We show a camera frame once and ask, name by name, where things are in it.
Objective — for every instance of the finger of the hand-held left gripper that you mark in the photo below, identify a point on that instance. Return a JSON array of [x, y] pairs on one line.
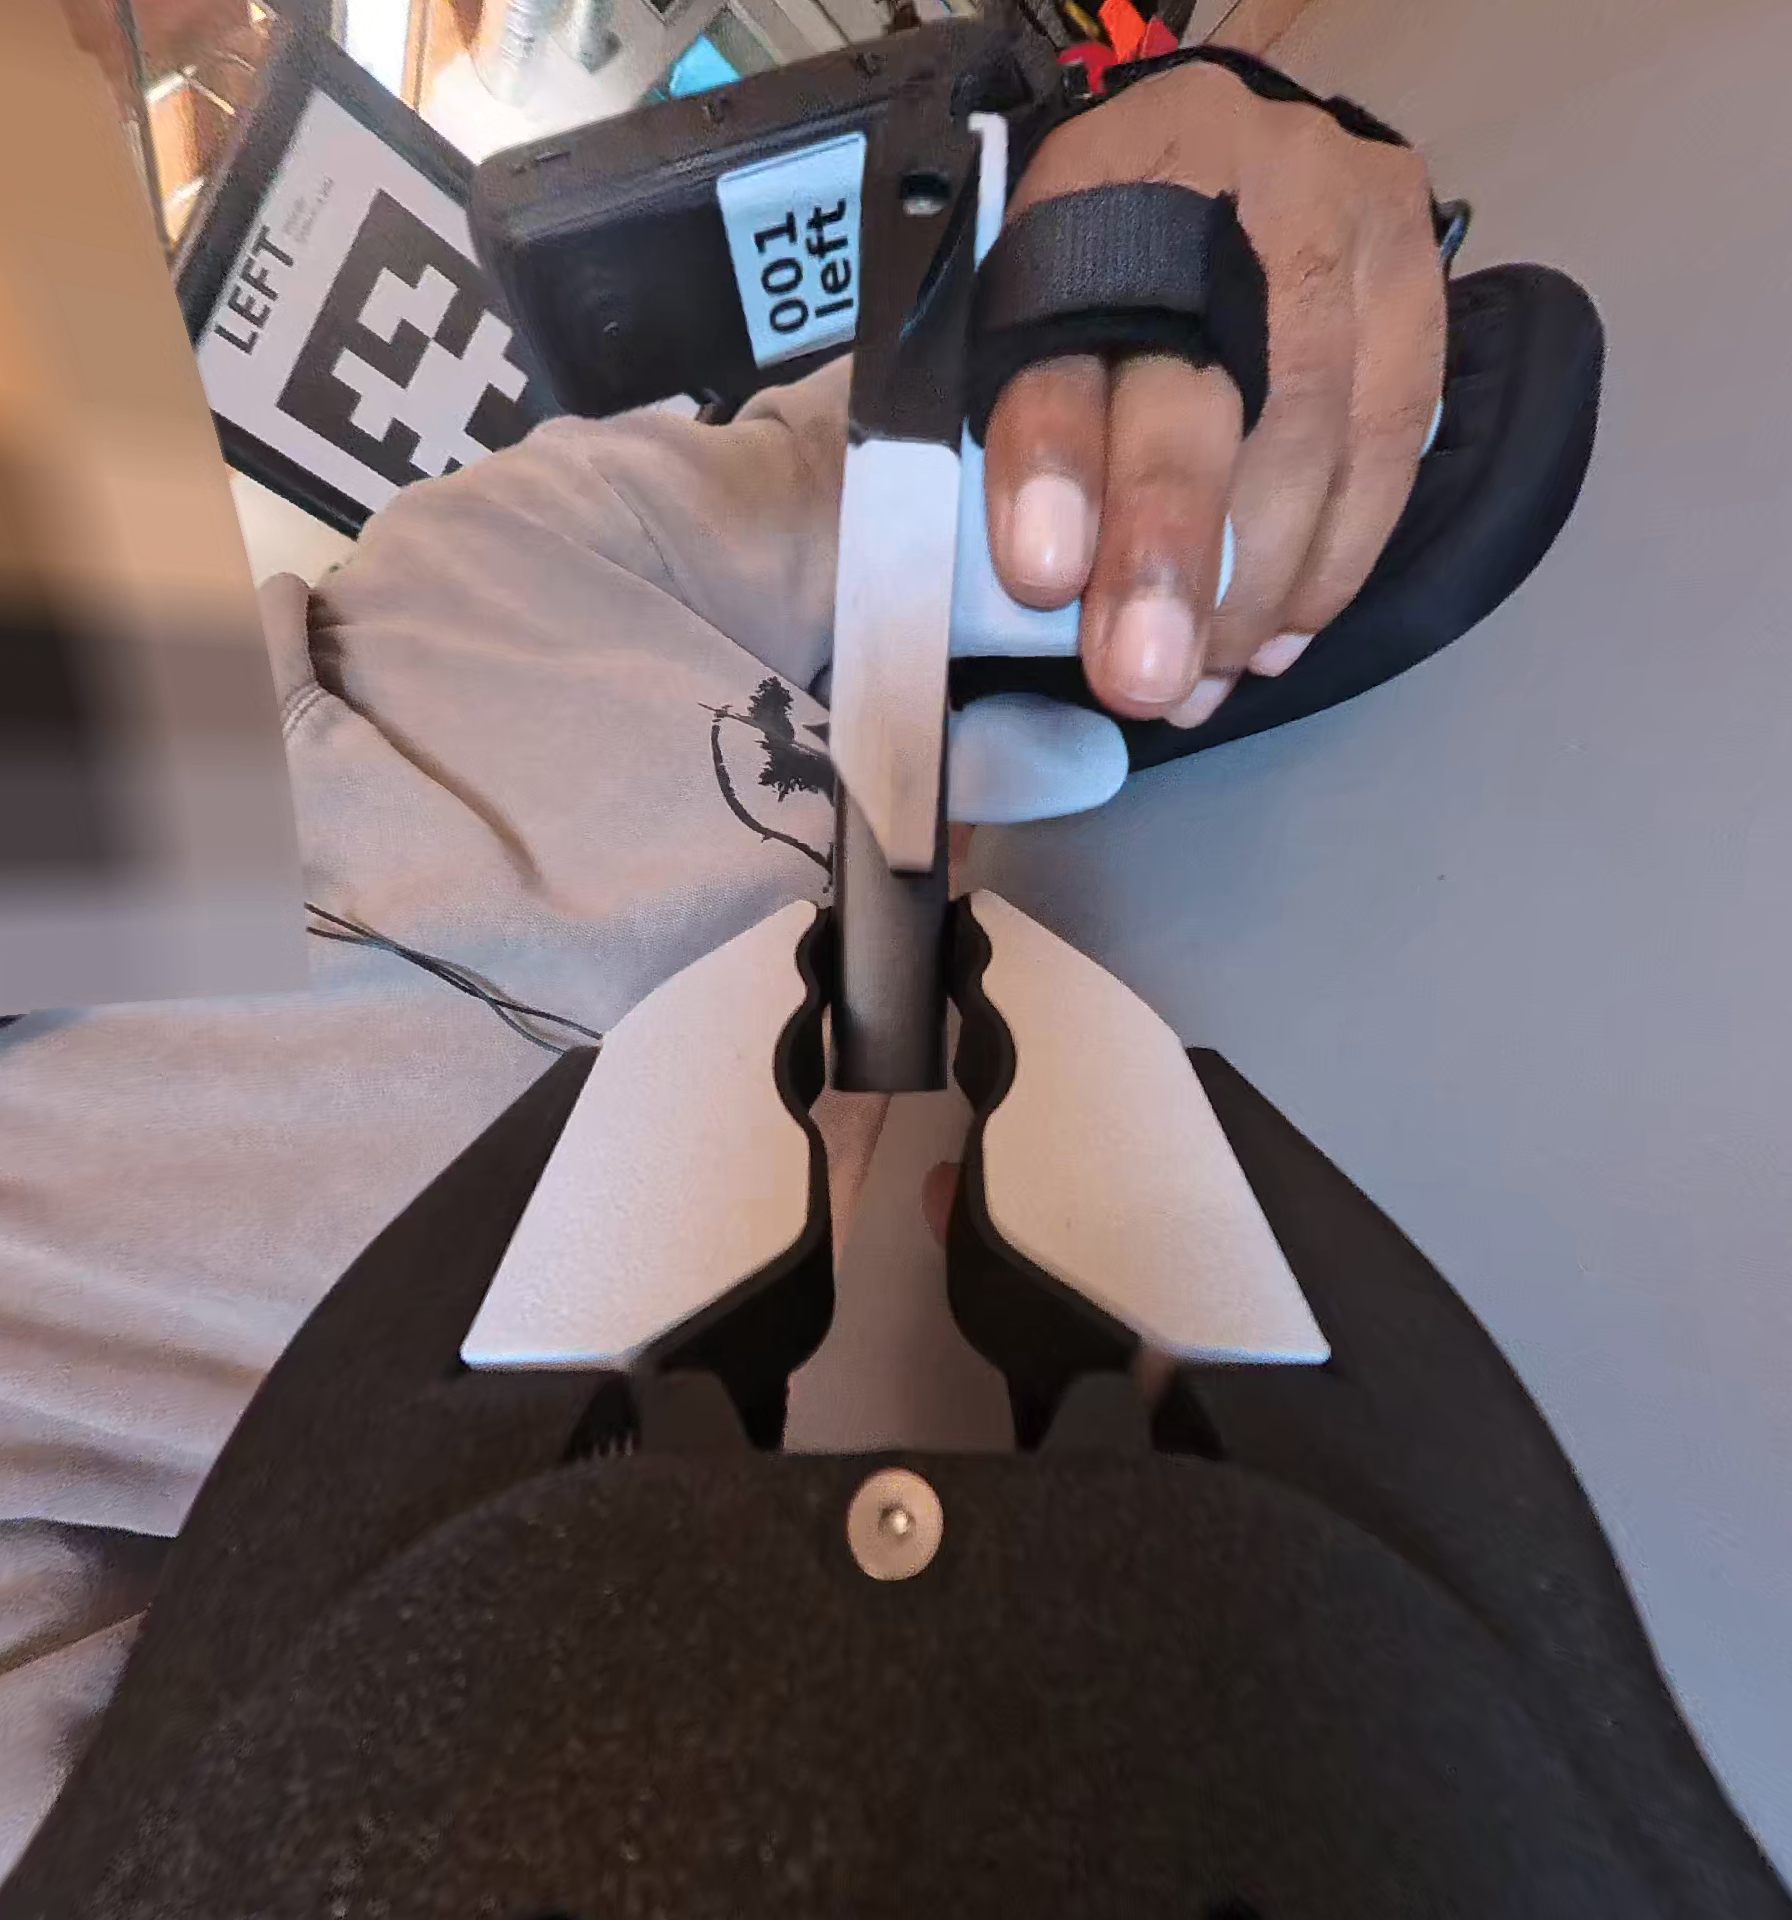
[[888, 631]]

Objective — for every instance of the grey printed hoodie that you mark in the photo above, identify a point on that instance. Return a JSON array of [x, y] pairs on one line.
[[507, 674]]

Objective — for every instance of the black slipper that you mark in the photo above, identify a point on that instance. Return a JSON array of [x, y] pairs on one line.
[[1496, 451]]

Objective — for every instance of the person's left hand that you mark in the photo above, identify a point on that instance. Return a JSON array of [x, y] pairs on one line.
[[1347, 300]]

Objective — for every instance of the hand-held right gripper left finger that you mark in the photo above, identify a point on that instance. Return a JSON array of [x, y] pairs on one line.
[[656, 1170]]

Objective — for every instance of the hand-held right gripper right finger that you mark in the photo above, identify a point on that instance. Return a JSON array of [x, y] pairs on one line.
[[1121, 1184]]

